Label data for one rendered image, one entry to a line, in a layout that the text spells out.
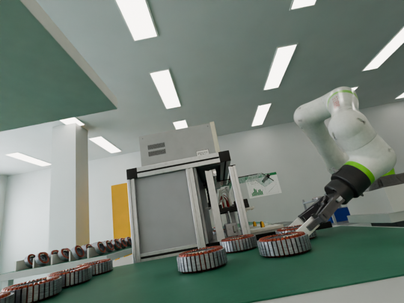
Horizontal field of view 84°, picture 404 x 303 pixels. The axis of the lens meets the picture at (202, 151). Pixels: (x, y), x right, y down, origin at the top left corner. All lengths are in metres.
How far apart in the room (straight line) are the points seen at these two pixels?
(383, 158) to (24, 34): 0.90
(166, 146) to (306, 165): 6.18
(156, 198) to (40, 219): 7.39
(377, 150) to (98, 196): 7.03
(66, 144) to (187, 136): 4.35
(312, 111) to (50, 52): 1.06
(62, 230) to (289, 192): 5.39
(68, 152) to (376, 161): 4.98
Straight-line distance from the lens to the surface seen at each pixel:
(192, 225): 0.93
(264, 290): 0.34
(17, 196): 8.87
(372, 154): 0.84
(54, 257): 2.36
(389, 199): 1.30
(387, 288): 0.32
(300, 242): 0.54
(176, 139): 1.14
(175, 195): 0.94
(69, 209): 4.94
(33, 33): 0.48
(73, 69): 0.54
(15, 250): 8.65
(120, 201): 5.04
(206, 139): 1.12
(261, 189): 6.62
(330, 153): 1.41
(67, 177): 5.09
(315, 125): 1.27
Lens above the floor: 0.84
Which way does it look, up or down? 18 degrees up
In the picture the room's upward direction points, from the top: 10 degrees counter-clockwise
